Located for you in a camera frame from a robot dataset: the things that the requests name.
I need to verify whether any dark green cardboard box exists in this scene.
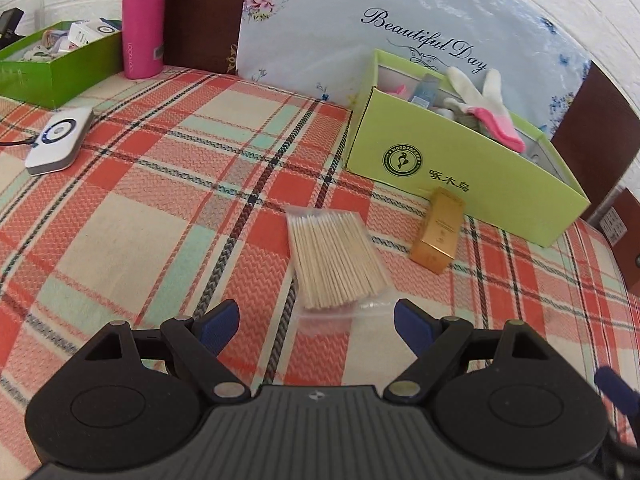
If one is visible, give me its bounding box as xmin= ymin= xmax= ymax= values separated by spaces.
xmin=1 ymin=29 xmax=122 ymax=110

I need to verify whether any floral pillow in plastic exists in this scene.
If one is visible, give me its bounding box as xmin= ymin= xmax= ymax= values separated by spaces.
xmin=236 ymin=0 xmax=591 ymax=134

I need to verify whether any dark brown headboard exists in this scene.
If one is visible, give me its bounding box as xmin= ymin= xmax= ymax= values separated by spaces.
xmin=164 ymin=0 xmax=639 ymax=220

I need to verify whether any plaid bed sheet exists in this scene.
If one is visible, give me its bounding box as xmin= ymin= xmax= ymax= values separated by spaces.
xmin=1 ymin=67 xmax=639 ymax=479

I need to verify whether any small gold box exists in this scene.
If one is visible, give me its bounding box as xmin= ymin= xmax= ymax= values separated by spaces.
xmin=409 ymin=188 xmax=465 ymax=274

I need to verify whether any pink thermos bottle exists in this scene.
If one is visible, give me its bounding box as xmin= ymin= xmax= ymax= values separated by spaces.
xmin=122 ymin=0 xmax=165 ymax=79

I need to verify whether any white and pink glove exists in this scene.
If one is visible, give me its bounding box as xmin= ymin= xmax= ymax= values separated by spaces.
xmin=384 ymin=65 xmax=528 ymax=154

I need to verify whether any light green cardboard box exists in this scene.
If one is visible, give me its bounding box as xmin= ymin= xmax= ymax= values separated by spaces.
xmin=344 ymin=50 xmax=590 ymax=246

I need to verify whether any white round-dial device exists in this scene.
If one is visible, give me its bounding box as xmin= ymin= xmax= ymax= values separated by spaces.
xmin=25 ymin=106 xmax=94 ymax=176

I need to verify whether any brown shoe box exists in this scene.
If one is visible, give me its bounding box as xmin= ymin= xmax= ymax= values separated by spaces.
xmin=599 ymin=188 xmax=640 ymax=296

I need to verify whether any bag of cotton swabs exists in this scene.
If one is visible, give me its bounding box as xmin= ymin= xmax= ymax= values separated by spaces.
xmin=285 ymin=206 xmax=395 ymax=336

